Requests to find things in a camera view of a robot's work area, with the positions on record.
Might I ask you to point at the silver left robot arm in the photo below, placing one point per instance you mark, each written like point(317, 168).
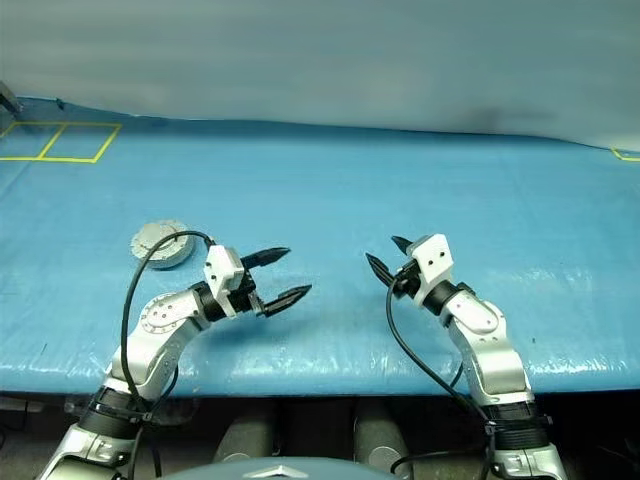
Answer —
point(160, 330)

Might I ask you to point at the grey rounded shape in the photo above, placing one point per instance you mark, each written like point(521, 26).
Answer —
point(380, 435)
point(245, 440)

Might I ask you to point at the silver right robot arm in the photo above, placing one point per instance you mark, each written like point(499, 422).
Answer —
point(492, 350)

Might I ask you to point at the grey metal bracket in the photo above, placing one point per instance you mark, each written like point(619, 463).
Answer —
point(9, 99)

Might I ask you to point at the blue table cover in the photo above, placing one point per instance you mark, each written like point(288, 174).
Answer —
point(425, 200)

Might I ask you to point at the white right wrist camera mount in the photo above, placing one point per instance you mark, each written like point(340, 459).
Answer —
point(435, 260)

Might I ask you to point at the silver round motor lid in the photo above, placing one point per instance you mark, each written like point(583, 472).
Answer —
point(152, 240)

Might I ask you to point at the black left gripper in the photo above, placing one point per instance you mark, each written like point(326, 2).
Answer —
point(246, 300)

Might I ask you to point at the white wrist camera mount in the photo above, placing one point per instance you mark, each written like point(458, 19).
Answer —
point(222, 265)
point(435, 260)

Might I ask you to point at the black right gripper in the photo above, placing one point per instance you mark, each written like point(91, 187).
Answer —
point(407, 282)

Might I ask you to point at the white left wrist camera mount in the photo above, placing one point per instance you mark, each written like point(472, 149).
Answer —
point(222, 265)

